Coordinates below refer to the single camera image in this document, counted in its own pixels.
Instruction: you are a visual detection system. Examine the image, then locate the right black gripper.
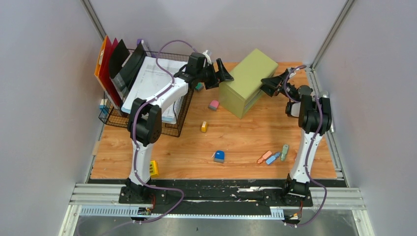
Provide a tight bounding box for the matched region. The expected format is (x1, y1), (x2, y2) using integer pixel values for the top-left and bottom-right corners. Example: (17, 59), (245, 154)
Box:
(258, 71), (296, 101)

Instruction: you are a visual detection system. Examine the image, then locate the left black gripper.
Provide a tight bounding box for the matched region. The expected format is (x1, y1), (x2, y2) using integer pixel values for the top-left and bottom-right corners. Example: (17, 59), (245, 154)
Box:
(198, 60), (234, 91)

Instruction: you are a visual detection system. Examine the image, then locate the green drawer cabinet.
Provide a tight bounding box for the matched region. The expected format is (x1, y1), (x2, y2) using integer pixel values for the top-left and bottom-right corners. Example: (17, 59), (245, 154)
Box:
(219, 49), (278, 119)

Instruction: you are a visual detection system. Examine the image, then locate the green eraser block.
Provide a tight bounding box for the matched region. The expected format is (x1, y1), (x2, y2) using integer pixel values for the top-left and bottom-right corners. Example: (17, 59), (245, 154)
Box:
(195, 83), (205, 91)

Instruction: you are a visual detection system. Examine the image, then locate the pink eraser block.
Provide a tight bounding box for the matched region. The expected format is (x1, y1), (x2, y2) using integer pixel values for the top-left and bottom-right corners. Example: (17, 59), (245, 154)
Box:
(208, 100), (219, 111)

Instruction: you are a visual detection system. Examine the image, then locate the yellow eraser block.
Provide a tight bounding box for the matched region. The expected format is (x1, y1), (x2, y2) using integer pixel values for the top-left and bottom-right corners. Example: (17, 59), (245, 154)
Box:
(201, 121), (208, 133)

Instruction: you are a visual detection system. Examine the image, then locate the orange highlighter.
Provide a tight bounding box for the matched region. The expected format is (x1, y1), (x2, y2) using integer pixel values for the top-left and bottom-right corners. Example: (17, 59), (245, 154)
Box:
(257, 150), (272, 164)

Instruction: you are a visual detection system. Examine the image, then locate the blue clipboard with papers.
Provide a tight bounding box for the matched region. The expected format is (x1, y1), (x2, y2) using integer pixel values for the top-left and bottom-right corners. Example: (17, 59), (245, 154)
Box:
(121, 56), (189, 124)

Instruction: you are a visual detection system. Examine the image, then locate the blue highlighter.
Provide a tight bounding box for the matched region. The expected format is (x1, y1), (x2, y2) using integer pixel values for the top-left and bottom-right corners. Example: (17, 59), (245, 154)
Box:
(265, 152), (281, 165)

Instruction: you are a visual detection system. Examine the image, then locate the blue stamp block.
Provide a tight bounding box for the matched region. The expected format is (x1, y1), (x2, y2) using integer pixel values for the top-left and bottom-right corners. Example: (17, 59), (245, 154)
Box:
(213, 150), (225, 163)

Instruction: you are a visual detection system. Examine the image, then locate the black folder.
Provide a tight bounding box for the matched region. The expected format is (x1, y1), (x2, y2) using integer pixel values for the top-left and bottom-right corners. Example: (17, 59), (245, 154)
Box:
(109, 39), (144, 98)

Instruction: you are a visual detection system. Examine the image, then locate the black wire basket organizer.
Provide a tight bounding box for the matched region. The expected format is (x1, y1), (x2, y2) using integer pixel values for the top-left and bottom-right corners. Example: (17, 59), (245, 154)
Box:
(98, 52), (194, 137)

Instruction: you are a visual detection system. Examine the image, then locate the red folder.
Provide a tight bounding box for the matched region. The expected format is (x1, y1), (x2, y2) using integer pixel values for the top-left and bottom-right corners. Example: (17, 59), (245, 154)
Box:
(106, 45), (122, 110)

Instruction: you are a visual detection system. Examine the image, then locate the orange folder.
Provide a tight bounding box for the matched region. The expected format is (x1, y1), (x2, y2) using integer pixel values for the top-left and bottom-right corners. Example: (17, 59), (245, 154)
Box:
(94, 35), (112, 93)

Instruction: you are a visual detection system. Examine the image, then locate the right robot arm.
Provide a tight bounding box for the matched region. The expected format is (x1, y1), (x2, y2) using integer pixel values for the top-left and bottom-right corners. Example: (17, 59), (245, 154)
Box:
(260, 72), (332, 206)

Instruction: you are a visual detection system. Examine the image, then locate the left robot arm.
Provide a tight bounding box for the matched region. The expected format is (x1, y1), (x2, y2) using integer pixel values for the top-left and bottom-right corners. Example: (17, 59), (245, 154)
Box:
(119, 51), (233, 204)

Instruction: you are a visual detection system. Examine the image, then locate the green highlighter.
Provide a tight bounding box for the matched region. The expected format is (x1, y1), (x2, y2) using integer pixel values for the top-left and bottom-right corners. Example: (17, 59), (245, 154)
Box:
(280, 144), (289, 161)

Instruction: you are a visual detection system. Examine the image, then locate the yellow grid box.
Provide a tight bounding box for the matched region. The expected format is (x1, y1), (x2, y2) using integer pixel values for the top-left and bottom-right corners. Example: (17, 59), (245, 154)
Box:
(149, 160), (159, 177)

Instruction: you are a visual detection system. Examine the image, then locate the blue white block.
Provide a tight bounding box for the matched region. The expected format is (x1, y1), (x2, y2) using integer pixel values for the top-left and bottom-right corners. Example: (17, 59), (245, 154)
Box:
(99, 98), (108, 115)

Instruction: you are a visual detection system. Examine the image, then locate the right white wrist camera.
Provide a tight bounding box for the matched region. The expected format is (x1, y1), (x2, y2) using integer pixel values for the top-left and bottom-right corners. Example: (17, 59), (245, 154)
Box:
(287, 67), (298, 78)

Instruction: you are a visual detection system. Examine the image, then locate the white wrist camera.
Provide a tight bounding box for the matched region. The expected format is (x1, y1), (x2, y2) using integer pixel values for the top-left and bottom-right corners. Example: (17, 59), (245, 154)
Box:
(203, 50), (212, 65)
(287, 67), (298, 78)

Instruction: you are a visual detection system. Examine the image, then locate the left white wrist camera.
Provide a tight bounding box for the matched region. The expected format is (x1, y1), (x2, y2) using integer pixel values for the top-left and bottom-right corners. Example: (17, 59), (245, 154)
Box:
(203, 50), (212, 65)

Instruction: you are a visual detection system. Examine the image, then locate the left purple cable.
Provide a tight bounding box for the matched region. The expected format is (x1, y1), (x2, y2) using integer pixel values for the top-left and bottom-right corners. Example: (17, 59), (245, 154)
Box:
(130, 39), (199, 225)

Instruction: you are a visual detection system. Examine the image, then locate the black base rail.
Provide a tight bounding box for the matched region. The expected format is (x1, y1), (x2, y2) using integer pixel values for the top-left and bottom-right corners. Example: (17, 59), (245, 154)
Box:
(90, 179), (346, 215)

